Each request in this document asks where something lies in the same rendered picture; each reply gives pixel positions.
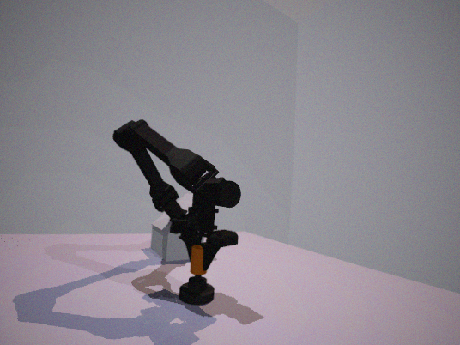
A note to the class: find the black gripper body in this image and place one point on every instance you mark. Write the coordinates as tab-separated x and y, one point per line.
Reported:
219	238

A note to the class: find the orange knob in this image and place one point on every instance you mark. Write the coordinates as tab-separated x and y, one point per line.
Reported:
197	260

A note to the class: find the black round pedestal with shaft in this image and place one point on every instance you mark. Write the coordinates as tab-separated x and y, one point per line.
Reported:
197	291

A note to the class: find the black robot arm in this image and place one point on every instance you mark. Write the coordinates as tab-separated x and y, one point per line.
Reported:
186	168

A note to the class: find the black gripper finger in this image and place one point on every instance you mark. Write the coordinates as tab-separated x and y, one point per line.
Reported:
209	252
190	241

